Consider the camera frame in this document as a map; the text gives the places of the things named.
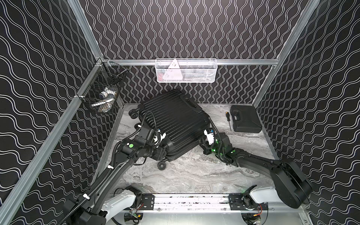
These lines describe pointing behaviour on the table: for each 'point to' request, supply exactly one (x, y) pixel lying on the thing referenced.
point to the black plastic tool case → (245, 118)
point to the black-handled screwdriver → (228, 118)
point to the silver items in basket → (107, 97)
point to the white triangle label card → (173, 72)
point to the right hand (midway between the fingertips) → (200, 143)
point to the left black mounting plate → (147, 202)
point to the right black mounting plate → (245, 202)
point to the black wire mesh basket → (107, 74)
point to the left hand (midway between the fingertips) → (160, 149)
